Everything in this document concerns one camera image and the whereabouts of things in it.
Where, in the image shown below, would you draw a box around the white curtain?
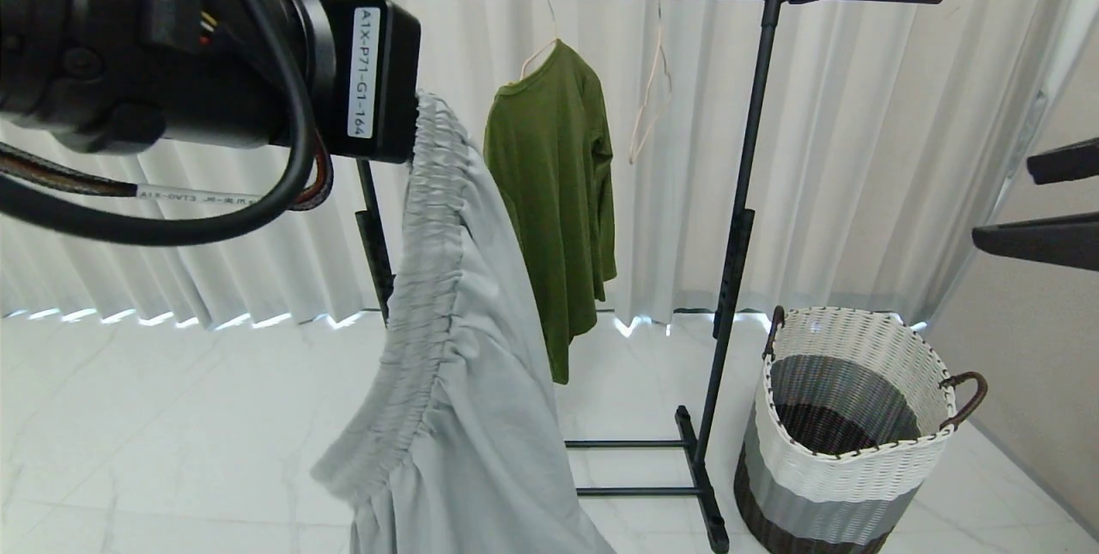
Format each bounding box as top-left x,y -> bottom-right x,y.
0,0 -> 1099,332

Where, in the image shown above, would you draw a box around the white laundry basket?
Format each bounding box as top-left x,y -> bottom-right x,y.
734,305 -> 988,554

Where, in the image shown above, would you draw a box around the green shirt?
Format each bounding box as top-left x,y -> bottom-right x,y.
483,39 -> 617,386

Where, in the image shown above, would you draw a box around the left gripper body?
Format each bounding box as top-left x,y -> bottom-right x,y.
129,0 -> 422,164

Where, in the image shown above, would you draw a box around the pink clothes hanger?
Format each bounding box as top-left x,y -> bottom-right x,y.
628,0 -> 673,166
518,0 -> 563,82

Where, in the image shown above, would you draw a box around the pale grey shorts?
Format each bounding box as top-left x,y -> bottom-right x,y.
311,90 -> 615,554

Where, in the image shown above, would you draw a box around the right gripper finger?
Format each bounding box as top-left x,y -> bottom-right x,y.
973,212 -> 1099,271
1028,139 -> 1099,186

